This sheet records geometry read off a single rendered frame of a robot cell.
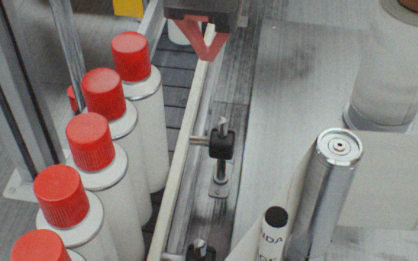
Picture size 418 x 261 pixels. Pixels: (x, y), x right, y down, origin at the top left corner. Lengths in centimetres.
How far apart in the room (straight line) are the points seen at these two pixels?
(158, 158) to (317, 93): 27
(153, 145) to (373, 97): 27
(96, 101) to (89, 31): 50
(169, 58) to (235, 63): 12
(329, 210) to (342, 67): 36
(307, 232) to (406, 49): 22
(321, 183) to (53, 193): 21
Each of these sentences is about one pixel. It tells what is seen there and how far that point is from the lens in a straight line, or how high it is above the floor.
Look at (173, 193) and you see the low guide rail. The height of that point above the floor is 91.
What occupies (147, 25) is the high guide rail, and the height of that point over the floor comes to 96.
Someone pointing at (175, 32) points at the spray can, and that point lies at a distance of 75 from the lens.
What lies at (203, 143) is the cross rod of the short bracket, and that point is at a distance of 59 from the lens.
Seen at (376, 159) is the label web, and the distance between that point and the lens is 45.
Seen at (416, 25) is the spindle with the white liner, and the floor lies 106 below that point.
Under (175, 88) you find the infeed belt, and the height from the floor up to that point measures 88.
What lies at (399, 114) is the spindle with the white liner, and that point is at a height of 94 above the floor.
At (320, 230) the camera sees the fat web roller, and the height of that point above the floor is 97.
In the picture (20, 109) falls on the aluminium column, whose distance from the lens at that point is 57.
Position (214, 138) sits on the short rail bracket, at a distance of 58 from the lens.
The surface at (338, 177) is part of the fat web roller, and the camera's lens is 40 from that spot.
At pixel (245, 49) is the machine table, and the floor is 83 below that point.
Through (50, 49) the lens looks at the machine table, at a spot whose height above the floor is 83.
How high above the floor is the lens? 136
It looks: 49 degrees down
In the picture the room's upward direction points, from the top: straight up
